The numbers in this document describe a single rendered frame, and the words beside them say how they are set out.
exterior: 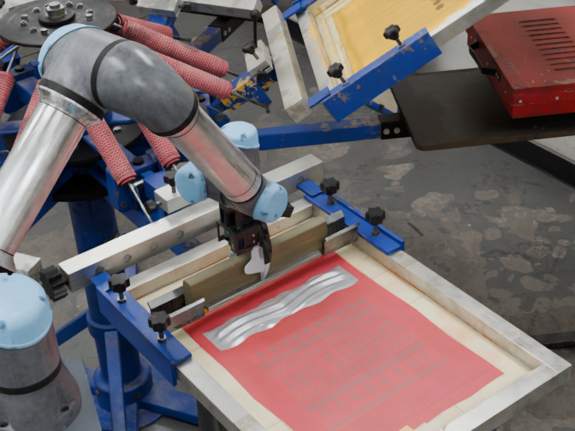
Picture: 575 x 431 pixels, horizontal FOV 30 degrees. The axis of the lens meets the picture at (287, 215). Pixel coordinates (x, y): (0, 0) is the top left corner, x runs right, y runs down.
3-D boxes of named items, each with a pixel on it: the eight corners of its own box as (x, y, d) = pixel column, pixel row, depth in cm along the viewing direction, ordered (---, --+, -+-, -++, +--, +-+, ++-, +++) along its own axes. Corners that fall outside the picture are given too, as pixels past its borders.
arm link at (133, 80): (174, 44, 160) (302, 189, 200) (124, 26, 166) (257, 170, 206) (133, 108, 158) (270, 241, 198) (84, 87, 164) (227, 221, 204)
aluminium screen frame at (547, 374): (570, 379, 205) (572, 364, 203) (332, 535, 178) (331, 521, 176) (316, 205, 258) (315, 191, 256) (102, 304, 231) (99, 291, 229)
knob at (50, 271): (81, 298, 229) (76, 269, 225) (57, 309, 226) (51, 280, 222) (66, 280, 234) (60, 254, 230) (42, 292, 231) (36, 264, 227)
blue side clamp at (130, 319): (194, 375, 213) (191, 349, 209) (173, 387, 210) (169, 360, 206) (120, 303, 233) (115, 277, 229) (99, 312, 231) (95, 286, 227)
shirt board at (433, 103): (537, 85, 320) (540, 61, 315) (584, 155, 287) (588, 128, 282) (87, 131, 310) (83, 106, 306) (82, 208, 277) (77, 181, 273)
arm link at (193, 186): (211, 182, 196) (251, 156, 203) (168, 163, 202) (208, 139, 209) (215, 218, 200) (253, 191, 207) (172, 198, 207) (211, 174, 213)
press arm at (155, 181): (204, 217, 249) (203, 199, 246) (183, 227, 246) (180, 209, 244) (166, 186, 261) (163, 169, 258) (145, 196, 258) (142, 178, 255)
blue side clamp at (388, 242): (404, 265, 239) (405, 240, 235) (387, 274, 237) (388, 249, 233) (321, 208, 259) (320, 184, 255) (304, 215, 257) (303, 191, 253)
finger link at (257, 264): (243, 287, 226) (236, 250, 222) (266, 276, 229) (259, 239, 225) (251, 292, 224) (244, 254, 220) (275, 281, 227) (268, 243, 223)
